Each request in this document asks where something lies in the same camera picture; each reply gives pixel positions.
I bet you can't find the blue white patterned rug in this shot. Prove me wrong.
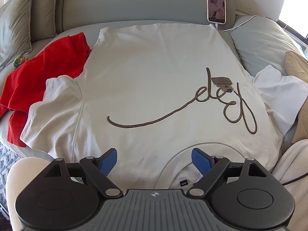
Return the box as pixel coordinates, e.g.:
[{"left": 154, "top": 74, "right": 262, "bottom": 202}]
[{"left": 0, "top": 141, "right": 23, "bottom": 193}]

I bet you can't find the cream t-shirt brown script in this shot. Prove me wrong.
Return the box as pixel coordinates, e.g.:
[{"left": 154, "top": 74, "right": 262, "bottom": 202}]
[{"left": 20, "top": 23, "right": 308, "bottom": 190}]

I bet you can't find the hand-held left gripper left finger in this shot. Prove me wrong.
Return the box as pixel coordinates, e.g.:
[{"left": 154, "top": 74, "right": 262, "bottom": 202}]
[{"left": 44, "top": 148, "right": 123, "bottom": 197}]

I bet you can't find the window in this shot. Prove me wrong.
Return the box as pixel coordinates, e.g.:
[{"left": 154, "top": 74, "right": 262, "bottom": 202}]
[{"left": 277, "top": 0, "right": 308, "bottom": 47}]

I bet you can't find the narrow grey-green back cushion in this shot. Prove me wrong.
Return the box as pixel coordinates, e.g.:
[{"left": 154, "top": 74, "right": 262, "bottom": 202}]
[{"left": 31, "top": 0, "right": 60, "bottom": 42}]

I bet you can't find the red garment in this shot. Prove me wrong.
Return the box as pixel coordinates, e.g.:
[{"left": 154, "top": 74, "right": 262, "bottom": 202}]
[{"left": 0, "top": 32, "right": 92, "bottom": 148}]

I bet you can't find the white smartphone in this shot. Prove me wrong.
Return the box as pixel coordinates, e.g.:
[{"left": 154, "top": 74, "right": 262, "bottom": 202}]
[{"left": 206, "top": 0, "right": 227, "bottom": 25}]

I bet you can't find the white charging cable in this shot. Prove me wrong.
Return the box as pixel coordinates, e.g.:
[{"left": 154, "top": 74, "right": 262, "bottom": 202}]
[{"left": 214, "top": 15, "right": 289, "bottom": 32}]

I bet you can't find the green floral massage hammer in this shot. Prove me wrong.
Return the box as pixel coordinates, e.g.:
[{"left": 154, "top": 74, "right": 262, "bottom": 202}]
[{"left": 13, "top": 55, "right": 29, "bottom": 68}]

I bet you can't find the large grey-green back cushion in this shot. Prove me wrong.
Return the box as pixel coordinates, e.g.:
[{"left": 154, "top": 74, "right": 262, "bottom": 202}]
[{"left": 0, "top": 0, "right": 33, "bottom": 71}]

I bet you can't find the tan cloth pillow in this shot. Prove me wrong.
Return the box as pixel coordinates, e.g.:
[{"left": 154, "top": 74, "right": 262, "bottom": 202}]
[{"left": 285, "top": 50, "right": 308, "bottom": 145}]

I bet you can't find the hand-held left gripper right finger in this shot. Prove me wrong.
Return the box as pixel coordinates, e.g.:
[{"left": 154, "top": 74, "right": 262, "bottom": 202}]
[{"left": 186, "top": 147, "right": 264, "bottom": 196}]

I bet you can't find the grey sofa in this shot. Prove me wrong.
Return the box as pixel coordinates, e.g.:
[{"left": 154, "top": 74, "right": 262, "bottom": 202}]
[{"left": 0, "top": 0, "right": 243, "bottom": 159}]

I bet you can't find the grey-blue pillow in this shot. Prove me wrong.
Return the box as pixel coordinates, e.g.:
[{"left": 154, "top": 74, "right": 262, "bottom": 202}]
[{"left": 230, "top": 16, "right": 304, "bottom": 78}]

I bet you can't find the brown hang tag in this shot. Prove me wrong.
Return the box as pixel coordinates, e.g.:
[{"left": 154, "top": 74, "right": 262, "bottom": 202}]
[{"left": 211, "top": 76, "right": 234, "bottom": 94}]

